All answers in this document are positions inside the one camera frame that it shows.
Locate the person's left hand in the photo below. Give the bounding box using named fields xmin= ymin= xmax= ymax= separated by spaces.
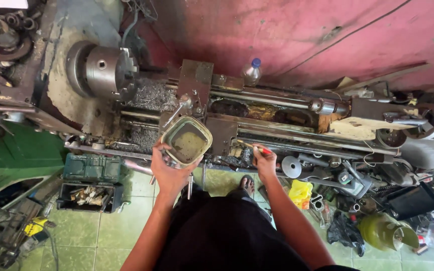
xmin=151 ymin=137 xmax=203 ymax=197

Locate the person's right hand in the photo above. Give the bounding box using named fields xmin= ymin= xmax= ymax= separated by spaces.
xmin=252 ymin=143 xmax=278 ymax=184

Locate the red-handled paint brush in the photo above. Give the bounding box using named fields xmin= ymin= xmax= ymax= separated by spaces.
xmin=237 ymin=139 xmax=274 ymax=156

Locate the square container of oily liquid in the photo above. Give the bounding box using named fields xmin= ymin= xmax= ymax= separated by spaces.
xmin=160 ymin=115 xmax=213 ymax=168

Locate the person's foot in sandal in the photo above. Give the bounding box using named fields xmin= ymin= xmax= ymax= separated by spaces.
xmin=238 ymin=175 xmax=255 ymax=196

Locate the round grey metal disc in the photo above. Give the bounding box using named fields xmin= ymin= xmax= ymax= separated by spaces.
xmin=281 ymin=156 xmax=303 ymax=179

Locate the metal lathe machine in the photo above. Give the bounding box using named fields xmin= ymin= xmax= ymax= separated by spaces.
xmin=40 ymin=38 xmax=434 ymax=177

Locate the yellow plastic bag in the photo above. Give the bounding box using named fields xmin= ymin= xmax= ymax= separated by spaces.
xmin=288 ymin=179 xmax=314 ymax=210

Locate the clear plastic bottle blue cap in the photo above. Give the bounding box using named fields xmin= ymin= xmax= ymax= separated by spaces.
xmin=241 ymin=57 xmax=263 ymax=87

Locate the person's black clothing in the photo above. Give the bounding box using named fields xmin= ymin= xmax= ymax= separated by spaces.
xmin=153 ymin=184 xmax=359 ymax=271

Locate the black plastic bag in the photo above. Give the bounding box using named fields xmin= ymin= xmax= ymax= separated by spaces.
xmin=327 ymin=211 xmax=366 ymax=257

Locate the yellow-green gas cylinder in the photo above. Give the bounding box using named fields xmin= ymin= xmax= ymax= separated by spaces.
xmin=357 ymin=213 xmax=420 ymax=251

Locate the heap of tools and parts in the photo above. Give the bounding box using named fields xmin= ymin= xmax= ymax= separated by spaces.
xmin=304 ymin=158 xmax=434 ymax=256

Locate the green plastic toolbox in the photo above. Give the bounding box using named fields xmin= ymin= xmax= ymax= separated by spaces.
xmin=63 ymin=153 xmax=123 ymax=183

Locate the steel lathe chuck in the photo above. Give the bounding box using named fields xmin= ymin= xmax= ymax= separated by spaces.
xmin=66 ymin=40 xmax=141 ymax=101

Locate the lathe tailstock handwheel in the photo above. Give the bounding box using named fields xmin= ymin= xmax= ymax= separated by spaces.
xmin=405 ymin=102 xmax=434 ymax=141

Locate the black tray of metal parts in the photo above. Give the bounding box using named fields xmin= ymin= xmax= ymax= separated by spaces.
xmin=56 ymin=181 xmax=124 ymax=214

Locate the yellow and black power tool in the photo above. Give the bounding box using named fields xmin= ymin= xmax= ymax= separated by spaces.
xmin=23 ymin=216 xmax=57 ymax=241

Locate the green machine cabinet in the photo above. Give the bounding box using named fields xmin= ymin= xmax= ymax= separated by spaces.
xmin=0 ymin=122 xmax=69 ymax=219

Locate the shelf of rusty metal parts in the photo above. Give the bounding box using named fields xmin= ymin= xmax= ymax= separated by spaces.
xmin=0 ymin=0 xmax=57 ymax=102

